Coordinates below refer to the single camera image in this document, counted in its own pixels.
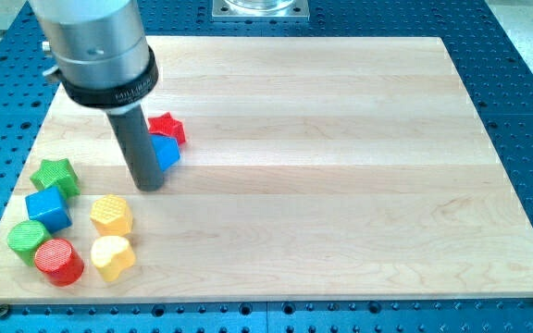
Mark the yellow hexagon block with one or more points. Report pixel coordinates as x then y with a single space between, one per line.
111 216

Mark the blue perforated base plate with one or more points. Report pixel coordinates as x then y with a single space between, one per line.
494 73

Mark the blue cube block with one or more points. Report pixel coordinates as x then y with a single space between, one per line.
50 208

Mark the green cylinder block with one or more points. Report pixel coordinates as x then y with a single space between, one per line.
25 238

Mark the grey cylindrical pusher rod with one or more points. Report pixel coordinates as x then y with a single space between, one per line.
131 132

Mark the red star block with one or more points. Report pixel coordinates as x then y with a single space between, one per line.
166 125

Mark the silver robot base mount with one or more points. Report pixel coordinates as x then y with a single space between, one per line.
259 10

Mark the green star block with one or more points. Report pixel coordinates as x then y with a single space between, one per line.
56 173

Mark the yellow heart block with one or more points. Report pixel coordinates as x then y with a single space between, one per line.
111 255

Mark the red cylinder block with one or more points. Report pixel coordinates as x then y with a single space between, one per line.
59 262

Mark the blue triangle block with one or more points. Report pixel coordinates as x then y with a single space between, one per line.
167 151

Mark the light wooden board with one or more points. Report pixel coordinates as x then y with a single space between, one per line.
314 169

